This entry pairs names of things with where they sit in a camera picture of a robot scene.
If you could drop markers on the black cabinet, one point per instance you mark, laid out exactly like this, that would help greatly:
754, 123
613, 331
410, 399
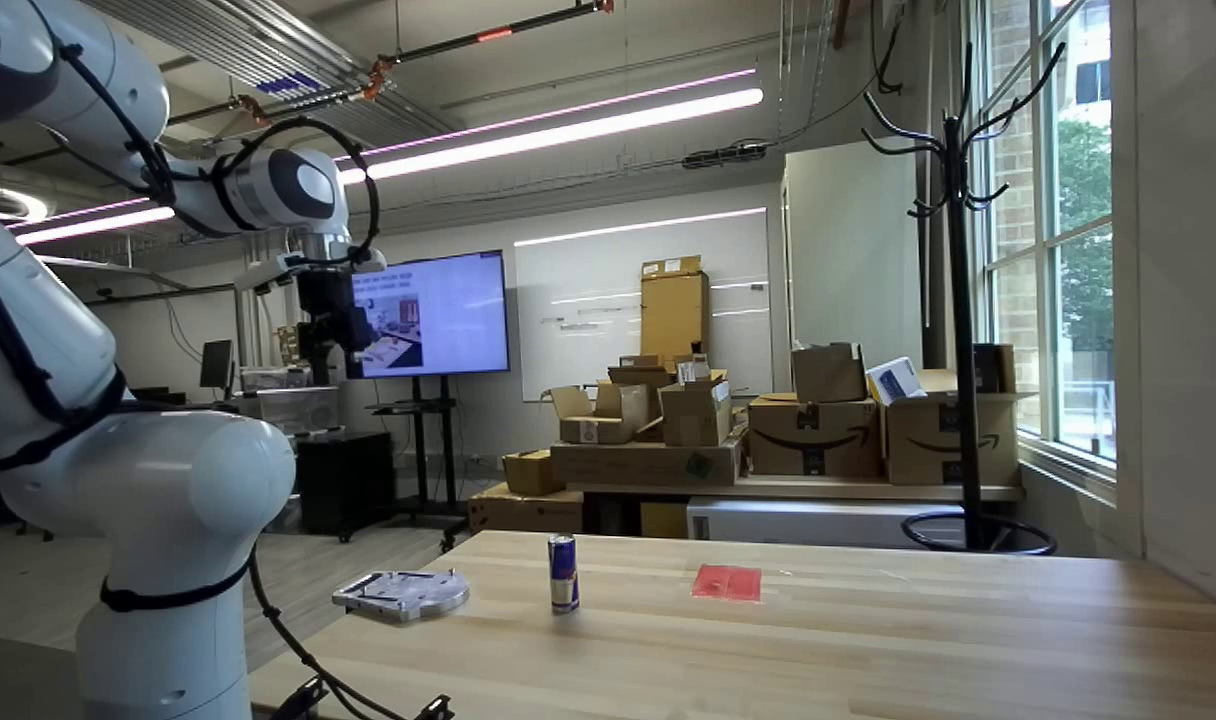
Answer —
346, 485

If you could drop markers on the small monitor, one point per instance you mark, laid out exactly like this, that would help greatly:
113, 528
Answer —
217, 365

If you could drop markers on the round grey metal plate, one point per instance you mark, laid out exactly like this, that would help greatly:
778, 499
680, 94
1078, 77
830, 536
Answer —
408, 592

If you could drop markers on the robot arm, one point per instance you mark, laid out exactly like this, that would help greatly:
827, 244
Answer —
168, 490

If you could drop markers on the white cabinet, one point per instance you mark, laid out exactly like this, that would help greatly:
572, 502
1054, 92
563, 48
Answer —
798, 522

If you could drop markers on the black clamp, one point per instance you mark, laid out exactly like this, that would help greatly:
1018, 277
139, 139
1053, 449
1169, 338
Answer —
303, 700
436, 709

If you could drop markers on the black power strip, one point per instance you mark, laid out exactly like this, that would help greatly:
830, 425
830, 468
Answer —
725, 155

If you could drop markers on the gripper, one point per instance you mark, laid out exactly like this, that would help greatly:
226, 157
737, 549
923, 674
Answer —
330, 305

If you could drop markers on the black coat rack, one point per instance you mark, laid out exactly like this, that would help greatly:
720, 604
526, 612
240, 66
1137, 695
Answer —
960, 350

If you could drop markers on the stack of cardboard boxes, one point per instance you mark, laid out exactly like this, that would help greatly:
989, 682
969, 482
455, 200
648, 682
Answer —
818, 435

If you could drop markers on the whiteboard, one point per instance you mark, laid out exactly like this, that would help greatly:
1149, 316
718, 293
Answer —
588, 300

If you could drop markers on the blue and silver can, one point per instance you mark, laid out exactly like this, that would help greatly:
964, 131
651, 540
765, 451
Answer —
564, 575

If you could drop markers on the red flat packet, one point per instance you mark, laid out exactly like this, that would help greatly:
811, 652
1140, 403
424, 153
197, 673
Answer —
726, 583

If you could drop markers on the ceiling light strips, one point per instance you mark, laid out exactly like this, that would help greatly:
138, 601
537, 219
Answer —
568, 125

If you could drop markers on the large screen on stand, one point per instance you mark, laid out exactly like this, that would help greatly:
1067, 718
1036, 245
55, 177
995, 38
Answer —
448, 315

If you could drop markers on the window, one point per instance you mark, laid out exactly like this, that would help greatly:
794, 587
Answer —
1078, 300

